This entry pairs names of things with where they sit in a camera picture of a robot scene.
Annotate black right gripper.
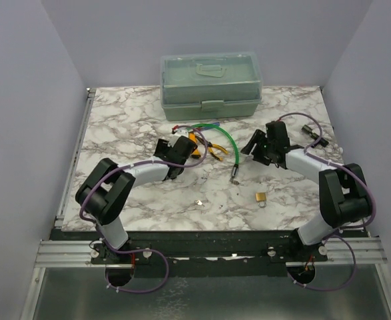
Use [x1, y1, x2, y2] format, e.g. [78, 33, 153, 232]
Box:
[242, 129, 276, 167]

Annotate green cable lock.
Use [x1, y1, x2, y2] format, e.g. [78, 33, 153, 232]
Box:
[188, 123, 239, 178]

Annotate silver key bunch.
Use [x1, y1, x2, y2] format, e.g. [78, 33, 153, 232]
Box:
[230, 177, 240, 185]

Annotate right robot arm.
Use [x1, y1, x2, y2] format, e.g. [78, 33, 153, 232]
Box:
[241, 121, 376, 261]

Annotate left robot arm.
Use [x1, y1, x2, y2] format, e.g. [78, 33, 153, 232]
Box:
[75, 135, 196, 263]

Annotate orange utility knife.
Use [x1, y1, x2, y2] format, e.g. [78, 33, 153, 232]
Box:
[189, 132, 201, 159]

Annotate blue red screwdriver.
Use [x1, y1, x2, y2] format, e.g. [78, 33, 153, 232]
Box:
[200, 122, 220, 128]

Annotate brass padlock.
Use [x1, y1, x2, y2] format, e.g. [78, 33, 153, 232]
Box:
[255, 192, 267, 208]

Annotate green plastic toolbox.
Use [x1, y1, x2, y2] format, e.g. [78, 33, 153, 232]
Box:
[161, 52, 262, 121]

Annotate black small tool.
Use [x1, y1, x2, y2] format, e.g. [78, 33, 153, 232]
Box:
[301, 125, 329, 148]

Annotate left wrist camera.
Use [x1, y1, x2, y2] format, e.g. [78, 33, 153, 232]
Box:
[168, 125, 189, 147]

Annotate yellow handled pliers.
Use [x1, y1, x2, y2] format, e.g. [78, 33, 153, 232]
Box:
[195, 135, 230, 163]

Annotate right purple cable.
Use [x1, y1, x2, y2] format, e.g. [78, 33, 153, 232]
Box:
[276, 112, 378, 291]

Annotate purple cable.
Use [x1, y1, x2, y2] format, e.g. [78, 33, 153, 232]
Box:
[78, 125, 210, 295]
[276, 112, 378, 291]

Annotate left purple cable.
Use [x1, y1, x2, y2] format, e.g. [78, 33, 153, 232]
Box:
[78, 125, 210, 295]

